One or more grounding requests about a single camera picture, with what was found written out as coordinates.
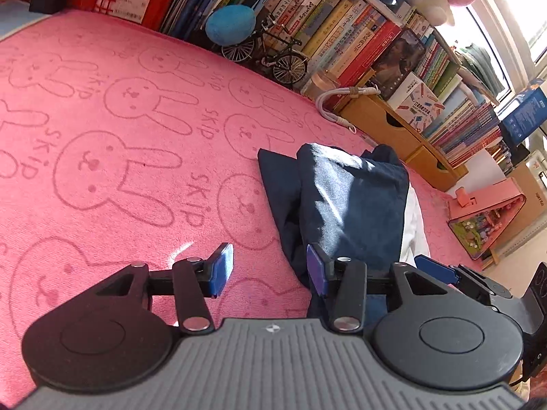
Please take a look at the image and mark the white cylindrical container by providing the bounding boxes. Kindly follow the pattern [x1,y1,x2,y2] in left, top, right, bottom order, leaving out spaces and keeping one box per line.
[464,156,511,189]

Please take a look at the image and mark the navy white jacket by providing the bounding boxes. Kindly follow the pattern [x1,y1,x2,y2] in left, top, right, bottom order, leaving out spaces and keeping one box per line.
[257,143,430,321]

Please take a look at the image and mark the smartphone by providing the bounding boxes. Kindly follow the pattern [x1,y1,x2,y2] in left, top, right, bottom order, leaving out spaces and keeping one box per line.
[370,28,427,100]

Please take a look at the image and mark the stack of pale folded papers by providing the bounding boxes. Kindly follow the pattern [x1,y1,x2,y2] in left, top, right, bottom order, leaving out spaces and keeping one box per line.
[459,40,513,99]

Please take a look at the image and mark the model bicycle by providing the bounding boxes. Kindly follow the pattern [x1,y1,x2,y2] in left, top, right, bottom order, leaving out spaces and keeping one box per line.
[221,14,308,87]

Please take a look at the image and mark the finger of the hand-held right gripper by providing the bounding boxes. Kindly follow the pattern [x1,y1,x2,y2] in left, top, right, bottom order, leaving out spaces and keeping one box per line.
[414,254,513,308]

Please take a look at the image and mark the brown cardboard box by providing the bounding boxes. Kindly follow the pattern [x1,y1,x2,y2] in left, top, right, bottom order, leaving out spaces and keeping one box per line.
[491,160,547,265]

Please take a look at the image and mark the row of tall blue books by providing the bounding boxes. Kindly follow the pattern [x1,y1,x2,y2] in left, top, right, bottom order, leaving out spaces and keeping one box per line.
[160,0,257,41]

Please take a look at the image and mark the wooden drawer organizer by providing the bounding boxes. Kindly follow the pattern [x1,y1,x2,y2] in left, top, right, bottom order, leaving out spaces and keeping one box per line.
[339,90,468,193]

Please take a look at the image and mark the small black box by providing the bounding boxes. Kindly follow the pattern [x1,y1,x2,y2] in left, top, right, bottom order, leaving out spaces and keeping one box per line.
[29,0,69,13]

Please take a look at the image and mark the row of colourful books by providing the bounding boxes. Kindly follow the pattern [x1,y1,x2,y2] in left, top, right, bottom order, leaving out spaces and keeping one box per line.
[248,0,404,90]

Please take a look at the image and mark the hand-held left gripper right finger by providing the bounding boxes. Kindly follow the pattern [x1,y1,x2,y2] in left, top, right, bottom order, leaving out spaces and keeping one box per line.
[305,243,454,334]

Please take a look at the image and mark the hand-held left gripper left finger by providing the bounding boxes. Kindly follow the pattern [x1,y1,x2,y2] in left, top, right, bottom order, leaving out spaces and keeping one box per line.
[95,241,236,334]

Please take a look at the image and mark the row of thin textbooks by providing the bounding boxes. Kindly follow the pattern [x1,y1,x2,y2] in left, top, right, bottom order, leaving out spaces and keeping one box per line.
[402,6,513,169]

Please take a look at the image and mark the blue notebook on table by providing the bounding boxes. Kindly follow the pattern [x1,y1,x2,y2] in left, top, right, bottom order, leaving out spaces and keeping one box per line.
[0,0,48,39]

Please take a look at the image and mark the white illustrated cardboard box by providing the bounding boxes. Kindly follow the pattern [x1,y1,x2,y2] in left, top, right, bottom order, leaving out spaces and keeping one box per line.
[388,72,446,133]

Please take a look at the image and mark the white charging cable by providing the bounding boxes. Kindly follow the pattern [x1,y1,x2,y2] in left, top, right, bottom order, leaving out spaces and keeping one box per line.
[315,85,381,135]

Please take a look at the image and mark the pink toy house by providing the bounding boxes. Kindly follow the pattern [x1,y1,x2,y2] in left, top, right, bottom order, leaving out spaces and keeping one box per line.
[446,177,528,261]

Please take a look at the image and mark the dark blue standing box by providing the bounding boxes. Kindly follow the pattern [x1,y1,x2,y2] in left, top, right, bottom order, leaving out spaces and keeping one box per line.
[500,79,547,141]

